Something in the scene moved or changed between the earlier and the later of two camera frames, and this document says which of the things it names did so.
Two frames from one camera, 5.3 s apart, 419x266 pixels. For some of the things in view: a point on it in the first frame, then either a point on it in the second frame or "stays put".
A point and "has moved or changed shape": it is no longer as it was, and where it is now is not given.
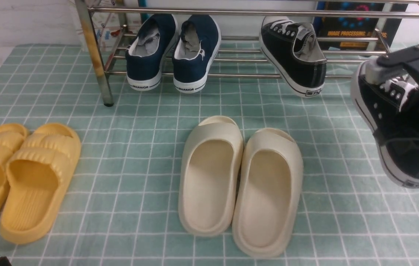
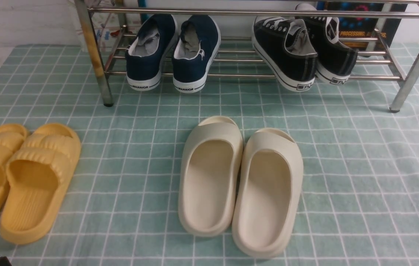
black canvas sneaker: (407, 120) → (336, 61)
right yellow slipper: (38, 173) stays put
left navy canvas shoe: (144, 56) stays put
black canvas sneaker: (295, 50) has moved or changed shape
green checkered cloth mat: (123, 208) stays put
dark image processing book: (359, 26) stays put
